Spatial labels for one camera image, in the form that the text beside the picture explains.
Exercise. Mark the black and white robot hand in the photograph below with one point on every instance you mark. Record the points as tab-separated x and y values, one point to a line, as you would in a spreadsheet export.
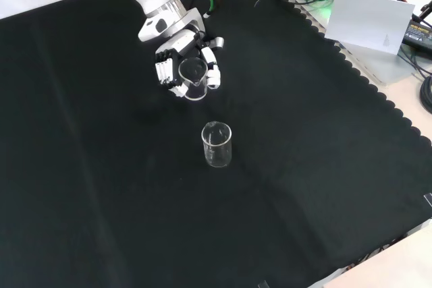
168	65

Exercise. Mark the black bench cloth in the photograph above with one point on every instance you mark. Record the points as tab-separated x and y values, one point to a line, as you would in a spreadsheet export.
101	166

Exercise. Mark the grey tape piece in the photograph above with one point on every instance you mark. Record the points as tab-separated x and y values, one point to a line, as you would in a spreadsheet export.
428	199
263	284

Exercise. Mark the black power adapter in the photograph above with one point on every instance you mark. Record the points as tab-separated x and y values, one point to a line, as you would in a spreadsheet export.
418	33

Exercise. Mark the clear glass beaker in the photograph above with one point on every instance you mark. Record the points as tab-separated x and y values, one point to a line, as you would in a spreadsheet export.
216	153
194	80

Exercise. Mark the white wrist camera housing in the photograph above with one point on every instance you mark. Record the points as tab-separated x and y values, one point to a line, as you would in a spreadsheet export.
148	30

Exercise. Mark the grey metal base plate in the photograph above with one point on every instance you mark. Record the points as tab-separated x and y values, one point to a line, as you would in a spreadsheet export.
381	68

